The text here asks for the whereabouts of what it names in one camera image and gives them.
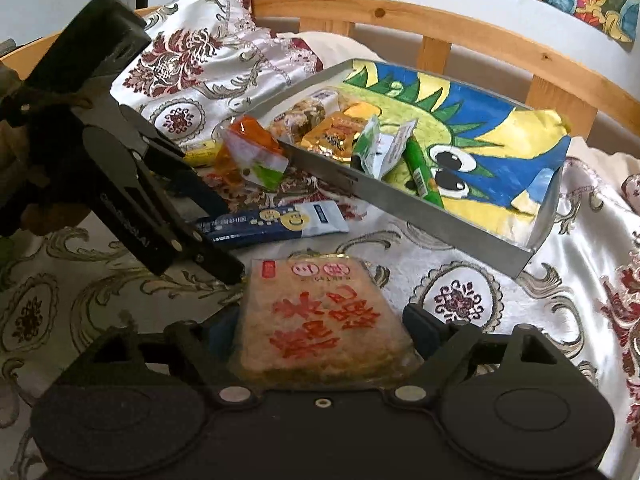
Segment clear rice cracker packet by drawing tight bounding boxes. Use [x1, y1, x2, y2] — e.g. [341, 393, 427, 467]
[227, 257, 427, 392]

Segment silver green vegetable packet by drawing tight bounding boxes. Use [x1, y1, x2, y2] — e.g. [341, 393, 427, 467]
[350, 115, 419, 182]

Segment yellow snack packet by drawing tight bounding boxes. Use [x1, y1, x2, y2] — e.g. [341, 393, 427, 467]
[181, 140, 224, 169]

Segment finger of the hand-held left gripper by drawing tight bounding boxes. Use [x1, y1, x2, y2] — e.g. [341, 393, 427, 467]
[120, 104, 232, 222]
[170, 227, 247, 287]

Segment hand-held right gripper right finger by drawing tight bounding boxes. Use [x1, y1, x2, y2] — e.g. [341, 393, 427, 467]
[390, 304, 583, 408]

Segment floral printed blanket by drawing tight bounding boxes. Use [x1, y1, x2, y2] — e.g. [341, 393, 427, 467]
[0, 0, 640, 480]

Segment orange snack packet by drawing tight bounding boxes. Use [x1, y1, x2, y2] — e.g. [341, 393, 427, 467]
[215, 115, 291, 192]

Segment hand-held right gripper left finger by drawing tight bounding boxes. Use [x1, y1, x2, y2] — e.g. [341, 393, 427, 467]
[70, 305, 261, 408]

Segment coloured dinosaur drawing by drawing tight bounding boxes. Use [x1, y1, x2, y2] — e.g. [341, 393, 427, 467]
[320, 60, 573, 257]

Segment clear brown snack packet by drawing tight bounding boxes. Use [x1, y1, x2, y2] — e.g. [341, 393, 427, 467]
[269, 88, 347, 142]

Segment wooden bed headboard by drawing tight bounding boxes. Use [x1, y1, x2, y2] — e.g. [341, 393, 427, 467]
[0, 0, 640, 139]

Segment blue white snack packet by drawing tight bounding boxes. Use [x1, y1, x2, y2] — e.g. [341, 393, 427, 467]
[195, 200, 351, 249]

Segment grey metal tray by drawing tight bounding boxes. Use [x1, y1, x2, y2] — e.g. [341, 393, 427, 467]
[239, 58, 574, 280]

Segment gold snack packet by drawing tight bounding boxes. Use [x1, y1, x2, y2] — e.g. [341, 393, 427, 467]
[300, 102, 382, 162]

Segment white pillow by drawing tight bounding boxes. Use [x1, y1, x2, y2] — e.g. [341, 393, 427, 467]
[276, 31, 382, 70]

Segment green snack packet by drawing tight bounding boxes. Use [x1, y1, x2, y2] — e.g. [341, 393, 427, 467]
[404, 137, 447, 210]

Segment person's left hand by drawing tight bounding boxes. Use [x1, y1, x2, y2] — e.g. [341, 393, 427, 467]
[0, 71, 87, 237]

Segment cream pillow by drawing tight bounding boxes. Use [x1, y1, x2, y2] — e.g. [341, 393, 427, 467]
[564, 135, 640, 197]

